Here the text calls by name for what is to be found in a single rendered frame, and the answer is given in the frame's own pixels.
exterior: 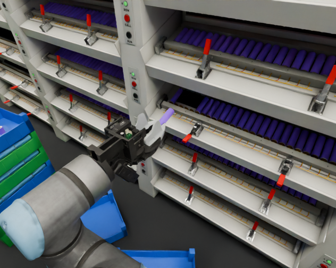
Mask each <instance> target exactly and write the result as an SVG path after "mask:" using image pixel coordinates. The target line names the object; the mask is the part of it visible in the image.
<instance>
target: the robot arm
mask: <svg viewBox="0 0 336 268"><path fill-rule="evenodd" d="M116 122H119V123H118V124H117V125H115V126H114V127H113V128H110V126H112V125H113V124H115V123H116ZM104 131H105V136H106V141H104V142H103V143H101V144H100V145H99V146H97V147H96V146H95V145H93V144H91V145H90V146H88V147H87V151H88V155H84V154H81V155H79V156H78V157H76V158H75V159H74V160H72V161H71V162H70V163H68V164H67V165H65V166H64V167H62V168H61V169H60V170H58V171H57V172H56V173H54V174H53V175H51V176H50V177H49V178H47V179H46V180H45V181H43V182H42V183H40V184H39V185H38V186H36V187H35V188H34V189H32V190H31V191H29V192H28V193H26V194H25V195H24V196H22V197H21V198H19V199H16V200H15V201H14V202H13V203H12V204H11V205H10V206H9V207H8V208H6V209H5V210H4V211H2V212H1V213H0V226H1V228H2V229H3V230H4V232H5V233H6V234H7V236H8V237H9V238H10V240H11V241H12V242H13V243H14V244H15V246H16V247H17V248H18V250H19V251H20V252H21V253H22V254H23V255H24V257H25V258H26V259H27V260H29V261H33V260H35V259H36V258H38V257H39V258H40V259H41V260H42V261H43V262H44V263H45V264H46V266H47V267H48V268H146V267H145V266H144V265H143V263H142V262H140V263H139V262H138V261H136V260H135V259H133V258H132V257H130V256H129V255H127V254H126V253H124V252H123V251H121V250H119V249H118V248H116V247H115V246H113V245H112V244H110V243H109V242H107V241H106V240H105V239H103V238H102V237H100V236H98V235H97V234H95V233H94V232H92V231H91V230H89V229H87V228H86V227H85V226H84V224H83V222H82V220H81V218H80V217H81V216H82V215H84V214H85V213H86V211H88V210H89V209H90V208H91V207H92V206H93V205H94V204H95V203H96V202H97V201H99V200H100V199H101V198H102V197H103V196H104V195H105V194H106V193H107V192H108V191H109V190H110V189H111V182H112V181H113V180H114V178H115V175H114V174H116V175H118V176H120V177H121V178H122V179H123V180H124V181H127V182H132V183H135V182H136V180H137V179H138V177H139V175H138V174H137V173H136V171H135V170H134V169H133V168H132V167H129V166H133V165H138V163H139V162H141V161H142V160H143V161H145V160H146V159H147V158H149V157H151V156H152V155H153V154H154V153H155V152H156V151H157V149H158V147H159V145H160V143H161V140H162V138H163V135H164V132H165V123H163V124H162V125H161V124H160V121H159V120H154V121H149V122H147V119H146V117H145V115H144V113H141V114H139V115H138V119H137V123H136V125H135V126H133V125H132V124H131V121H129V120H127V119H124V120H123V118H122V117H120V118H118V119H117V120H115V121H114V122H112V123H111V124H109V125H108V126H107V127H105V128H104ZM150 131H151V132H150ZM149 132H150V133H149ZM146 134H148V135H146ZM128 165H129V166H128Z"/></svg>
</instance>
